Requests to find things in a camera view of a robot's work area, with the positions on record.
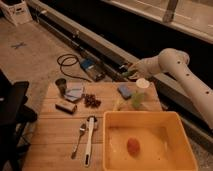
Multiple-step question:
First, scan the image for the bunch of dark grapes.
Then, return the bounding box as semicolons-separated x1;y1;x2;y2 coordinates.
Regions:
84;94;101;108

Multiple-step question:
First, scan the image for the green plastic bottle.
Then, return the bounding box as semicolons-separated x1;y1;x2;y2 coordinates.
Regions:
131;91;144;110

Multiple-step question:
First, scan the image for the orange egg-shaped fruit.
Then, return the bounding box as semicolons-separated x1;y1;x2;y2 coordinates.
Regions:
127;138;140;156

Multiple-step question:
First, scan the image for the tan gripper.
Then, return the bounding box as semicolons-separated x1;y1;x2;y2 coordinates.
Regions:
128;63;141;80

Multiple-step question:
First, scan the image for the blue sponge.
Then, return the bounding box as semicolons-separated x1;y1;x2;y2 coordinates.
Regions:
117;84;132;99

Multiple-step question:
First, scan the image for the black cable on floor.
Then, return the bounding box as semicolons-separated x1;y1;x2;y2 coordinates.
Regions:
56;53;92;83

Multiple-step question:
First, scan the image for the black chair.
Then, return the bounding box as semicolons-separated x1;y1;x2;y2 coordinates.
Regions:
0;69;37;171

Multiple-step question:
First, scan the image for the yellow plastic bin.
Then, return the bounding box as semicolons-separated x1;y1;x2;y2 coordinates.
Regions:
103;111;198;171

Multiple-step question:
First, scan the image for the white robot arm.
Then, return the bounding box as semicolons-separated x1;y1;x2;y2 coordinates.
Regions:
128;48;213;130

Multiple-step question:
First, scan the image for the white cardboard box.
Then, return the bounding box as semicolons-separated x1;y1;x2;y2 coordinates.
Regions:
0;0;32;26

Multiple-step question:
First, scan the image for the blue and black power box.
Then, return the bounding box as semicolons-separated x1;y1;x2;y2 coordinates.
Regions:
80;59;105;82

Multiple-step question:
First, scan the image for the dark metal cup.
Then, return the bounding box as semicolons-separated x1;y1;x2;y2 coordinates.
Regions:
55;78;67;96

